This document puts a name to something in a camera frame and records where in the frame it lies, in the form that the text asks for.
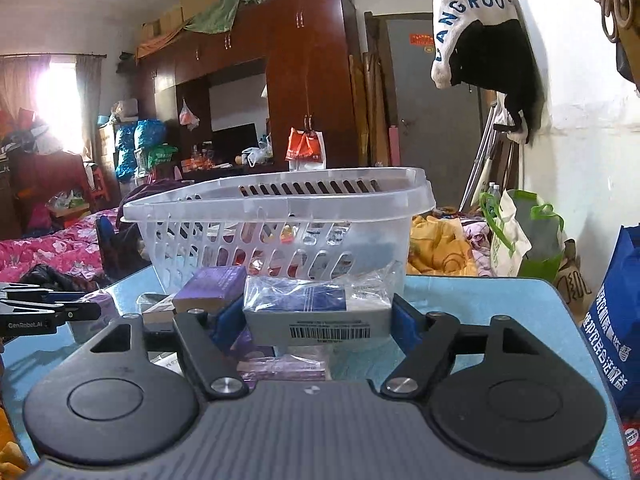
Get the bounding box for white plastic laundry basket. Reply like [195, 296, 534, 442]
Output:
[122, 167, 436, 294]

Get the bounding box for green cloth on wardrobe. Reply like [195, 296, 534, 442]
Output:
[183, 0, 268, 35]

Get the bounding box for white hoodie with blue letters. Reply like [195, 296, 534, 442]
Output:
[431, 0, 518, 89]

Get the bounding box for grey metal door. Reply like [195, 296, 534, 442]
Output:
[386, 18, 483, 207]

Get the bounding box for red and white plastic bag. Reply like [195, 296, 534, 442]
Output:
[285, 128, 326, 171]

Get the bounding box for pink tissue pack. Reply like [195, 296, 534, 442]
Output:
[236, 347, 331, 387]

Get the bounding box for window curtains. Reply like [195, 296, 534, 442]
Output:
[1, 53, 104, 160]

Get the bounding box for blue shopping bag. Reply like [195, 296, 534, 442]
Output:
[582, 226, 640, 419]

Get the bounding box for purple lid brown box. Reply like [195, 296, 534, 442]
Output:
[172, 266, 247, 313]

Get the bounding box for pink floral bedspread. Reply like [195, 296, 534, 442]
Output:
[0, 208, 117, 282]

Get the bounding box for white box with barcode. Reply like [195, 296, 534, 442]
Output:
[243, 272, 393, 347]

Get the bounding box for yellow floral blanket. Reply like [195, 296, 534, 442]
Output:
[406, 216, 477, 278]

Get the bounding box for green and white tote bag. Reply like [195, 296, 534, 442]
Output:
[480, 190, 565, 283]

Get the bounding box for dark red wooden wardrobe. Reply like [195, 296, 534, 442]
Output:
[134, 0, 366, 171]

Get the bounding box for metal crutches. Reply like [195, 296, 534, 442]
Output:
[459, 100, 501, 211]

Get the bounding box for black television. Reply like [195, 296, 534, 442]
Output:
[212, 122, 258, 164]

